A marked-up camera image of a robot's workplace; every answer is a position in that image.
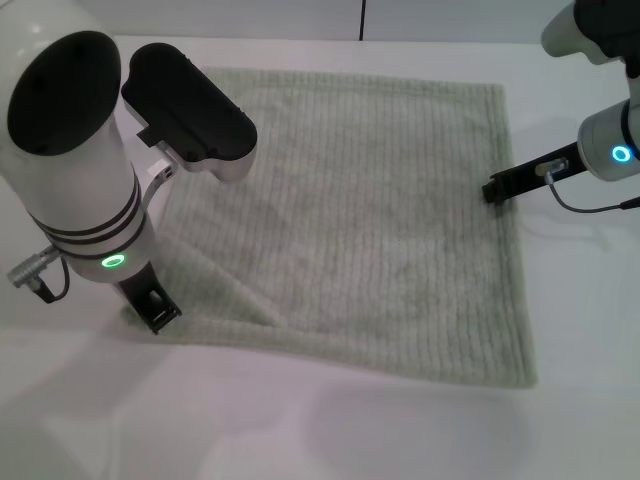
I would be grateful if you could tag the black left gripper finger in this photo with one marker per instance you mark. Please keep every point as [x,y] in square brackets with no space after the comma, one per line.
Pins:
[162,324]

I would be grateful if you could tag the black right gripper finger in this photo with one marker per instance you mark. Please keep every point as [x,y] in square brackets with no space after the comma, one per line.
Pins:
[494,191]

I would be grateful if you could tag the pale green ribbed towel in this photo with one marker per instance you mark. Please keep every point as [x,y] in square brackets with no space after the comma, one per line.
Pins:
[350,250]

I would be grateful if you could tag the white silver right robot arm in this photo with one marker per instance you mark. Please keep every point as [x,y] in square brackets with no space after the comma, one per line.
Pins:
[605,140]

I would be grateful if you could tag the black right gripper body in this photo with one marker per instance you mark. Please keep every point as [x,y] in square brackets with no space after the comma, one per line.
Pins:
[535,175]

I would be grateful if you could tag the black vertical background strip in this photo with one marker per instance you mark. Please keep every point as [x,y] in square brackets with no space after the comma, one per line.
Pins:
[363,20]

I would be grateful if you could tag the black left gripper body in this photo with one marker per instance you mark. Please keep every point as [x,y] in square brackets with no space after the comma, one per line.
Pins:
[140,290]

